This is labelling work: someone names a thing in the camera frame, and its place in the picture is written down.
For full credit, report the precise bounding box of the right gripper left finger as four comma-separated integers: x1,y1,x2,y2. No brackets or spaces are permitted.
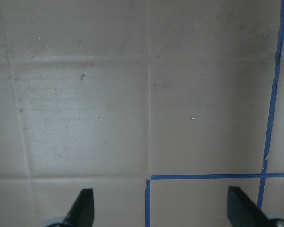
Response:
45,188,94,227

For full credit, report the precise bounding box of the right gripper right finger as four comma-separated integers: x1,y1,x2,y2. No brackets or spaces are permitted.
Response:
227,186,284,227

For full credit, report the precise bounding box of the brown paper table cover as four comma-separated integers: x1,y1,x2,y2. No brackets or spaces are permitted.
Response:
0,0,284,227

